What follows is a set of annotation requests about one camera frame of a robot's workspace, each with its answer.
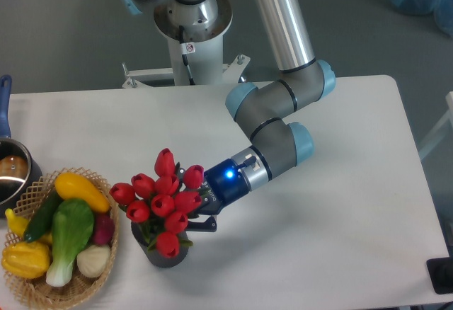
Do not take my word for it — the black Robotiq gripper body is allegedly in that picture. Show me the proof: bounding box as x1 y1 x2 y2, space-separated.
198 159 249 215

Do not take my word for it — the dark green cucumber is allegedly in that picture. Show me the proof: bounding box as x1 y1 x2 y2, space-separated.
23 190 63 243

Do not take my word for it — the red tulip bouquet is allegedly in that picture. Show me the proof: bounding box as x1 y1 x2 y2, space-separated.
109 148 205 258

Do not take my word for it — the woven wicker basket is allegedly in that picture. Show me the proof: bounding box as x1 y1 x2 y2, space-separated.
1 168 120 309

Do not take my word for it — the white frame at right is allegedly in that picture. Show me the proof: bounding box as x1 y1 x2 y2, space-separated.
418 91 452 161

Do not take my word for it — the purple red radish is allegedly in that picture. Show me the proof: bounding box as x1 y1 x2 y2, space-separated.
92 214 115 246

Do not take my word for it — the black device at edge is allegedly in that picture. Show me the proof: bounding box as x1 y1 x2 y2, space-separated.
426 257 452 294

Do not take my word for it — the blue handled steel saucepan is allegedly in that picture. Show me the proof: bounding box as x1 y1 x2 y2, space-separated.
1 74 42 219

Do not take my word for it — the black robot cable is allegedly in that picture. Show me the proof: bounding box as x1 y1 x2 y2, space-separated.
178 25 196 86

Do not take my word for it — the dark grey ribbed vase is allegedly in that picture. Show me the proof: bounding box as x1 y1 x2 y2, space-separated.
131 222 189 268

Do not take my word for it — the small yellow banana squash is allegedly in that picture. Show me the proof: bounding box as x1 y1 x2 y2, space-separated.
5 208 52 246

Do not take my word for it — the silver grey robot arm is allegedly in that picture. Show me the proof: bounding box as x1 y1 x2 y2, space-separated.
123 0 336 232

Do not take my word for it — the white garlic bulb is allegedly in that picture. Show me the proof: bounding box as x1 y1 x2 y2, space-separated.
76 245 110 278

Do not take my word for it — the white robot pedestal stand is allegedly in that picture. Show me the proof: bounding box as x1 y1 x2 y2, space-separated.
122 0 251 88

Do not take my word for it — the yellow bell pepper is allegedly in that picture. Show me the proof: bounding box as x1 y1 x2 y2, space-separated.
1 242 50 279

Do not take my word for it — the green bok choy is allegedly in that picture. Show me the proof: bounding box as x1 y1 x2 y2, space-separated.
46 198 94 287

